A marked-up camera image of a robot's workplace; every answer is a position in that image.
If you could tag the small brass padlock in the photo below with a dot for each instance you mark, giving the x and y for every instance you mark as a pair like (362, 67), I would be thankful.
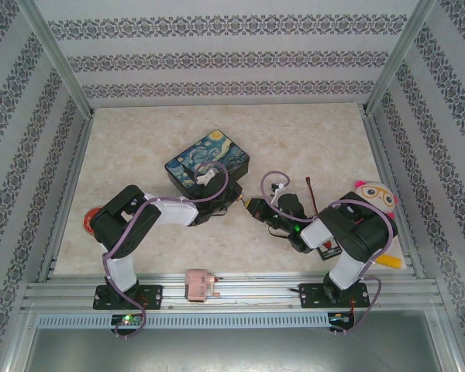
(242, 200)

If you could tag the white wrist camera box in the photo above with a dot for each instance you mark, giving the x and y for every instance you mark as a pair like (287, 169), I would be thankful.
(277, 190)
(207, 176)

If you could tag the left circuit board with LED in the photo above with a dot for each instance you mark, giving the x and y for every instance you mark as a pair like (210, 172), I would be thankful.
(127, 319)

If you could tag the right circuit board with LED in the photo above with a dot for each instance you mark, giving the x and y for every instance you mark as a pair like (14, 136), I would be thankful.
(341, 319)

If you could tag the yellow flat block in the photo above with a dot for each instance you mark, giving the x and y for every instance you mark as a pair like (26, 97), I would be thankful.
(389, 261)

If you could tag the circuit board with led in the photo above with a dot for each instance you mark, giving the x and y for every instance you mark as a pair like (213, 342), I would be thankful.
(127, 319)
(341, 319)

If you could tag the aluminium side rail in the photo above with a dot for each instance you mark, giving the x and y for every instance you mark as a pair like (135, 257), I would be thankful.
(73, 182)
(380, 155)

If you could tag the grey metal panel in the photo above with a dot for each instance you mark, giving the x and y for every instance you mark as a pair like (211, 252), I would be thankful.
(232, 352)

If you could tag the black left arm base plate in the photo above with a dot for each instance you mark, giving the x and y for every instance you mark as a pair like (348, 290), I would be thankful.
(151, 297)

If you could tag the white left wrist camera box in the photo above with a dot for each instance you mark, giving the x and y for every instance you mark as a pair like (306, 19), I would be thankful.
(207, 176)

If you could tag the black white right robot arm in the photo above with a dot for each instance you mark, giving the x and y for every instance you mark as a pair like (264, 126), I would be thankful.
(356, 236)

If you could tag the black card with red print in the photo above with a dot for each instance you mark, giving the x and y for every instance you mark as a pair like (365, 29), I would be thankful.
(329, 251)

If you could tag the starry night tin box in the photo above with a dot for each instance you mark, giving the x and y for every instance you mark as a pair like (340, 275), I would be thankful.
(213, 149)

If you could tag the aluminium frame post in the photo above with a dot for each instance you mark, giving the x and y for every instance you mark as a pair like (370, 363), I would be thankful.
(398, 58)
(58, 58)

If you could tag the aluminium front rail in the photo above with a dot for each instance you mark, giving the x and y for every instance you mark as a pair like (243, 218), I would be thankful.
(255, 290)

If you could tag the plush toy with glasses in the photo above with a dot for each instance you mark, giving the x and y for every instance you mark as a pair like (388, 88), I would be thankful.
(376, 195)

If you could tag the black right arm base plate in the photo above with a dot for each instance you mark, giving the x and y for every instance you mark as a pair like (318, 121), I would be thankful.
(314, 296)

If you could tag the pink pencil sharpener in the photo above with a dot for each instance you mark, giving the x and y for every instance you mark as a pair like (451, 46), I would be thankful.
(197, 286)

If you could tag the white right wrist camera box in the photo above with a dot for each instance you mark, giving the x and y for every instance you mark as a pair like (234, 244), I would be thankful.
(277, 190)

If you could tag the red round tin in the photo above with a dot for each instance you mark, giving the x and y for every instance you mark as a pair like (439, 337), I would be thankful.
(88, 221)

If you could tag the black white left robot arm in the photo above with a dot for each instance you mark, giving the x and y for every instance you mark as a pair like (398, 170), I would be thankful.
(116, 232)

